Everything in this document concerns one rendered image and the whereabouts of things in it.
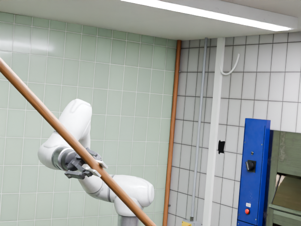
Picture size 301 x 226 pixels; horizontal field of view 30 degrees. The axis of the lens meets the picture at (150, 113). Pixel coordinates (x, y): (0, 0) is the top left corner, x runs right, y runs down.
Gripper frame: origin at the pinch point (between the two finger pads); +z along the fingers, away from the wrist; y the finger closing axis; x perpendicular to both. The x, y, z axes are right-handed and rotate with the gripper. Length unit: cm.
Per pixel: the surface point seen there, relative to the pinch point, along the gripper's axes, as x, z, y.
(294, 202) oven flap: -105, -17, -65
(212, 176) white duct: -103, -78, -67
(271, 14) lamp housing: -15, 3, -97
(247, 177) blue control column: -99, -48, -69
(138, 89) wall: -52, -121, -85
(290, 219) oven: -112, -20, -59
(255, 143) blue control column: -87, -45, -83
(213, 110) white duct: -78, -81, -96
